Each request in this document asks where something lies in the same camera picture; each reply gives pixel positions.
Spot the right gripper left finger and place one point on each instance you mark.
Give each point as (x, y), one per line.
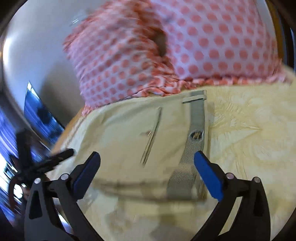
(41, 218)

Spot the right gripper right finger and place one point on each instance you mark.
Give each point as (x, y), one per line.
(242, 211)

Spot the beige khaki pants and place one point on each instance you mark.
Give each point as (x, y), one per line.
(147, 187)

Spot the blue window curtain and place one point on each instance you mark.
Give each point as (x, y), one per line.
(9, 154)

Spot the black flat screen television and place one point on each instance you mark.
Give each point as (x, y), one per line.
(40, 118)

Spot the yellow floral bed sheet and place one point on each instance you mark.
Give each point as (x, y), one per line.
(251, 133)

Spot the pink polka dot pillow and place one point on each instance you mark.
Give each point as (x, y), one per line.
(211, 39)
(115, 57)

